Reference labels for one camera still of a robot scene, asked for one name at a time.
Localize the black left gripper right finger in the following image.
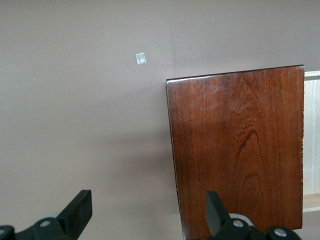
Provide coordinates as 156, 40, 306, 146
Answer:
205, 190, 301, 240

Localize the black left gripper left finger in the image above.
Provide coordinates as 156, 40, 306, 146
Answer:
0, 189, 93, 240

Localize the wooden drawer with white handle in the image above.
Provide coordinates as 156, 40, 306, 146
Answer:
302, 70, 320, 213

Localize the dark brown wooden cabinet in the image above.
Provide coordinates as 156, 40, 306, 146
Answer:
165, 64, 306, 240

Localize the small clear tape patch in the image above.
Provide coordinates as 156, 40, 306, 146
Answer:
135, 52, 147, 66

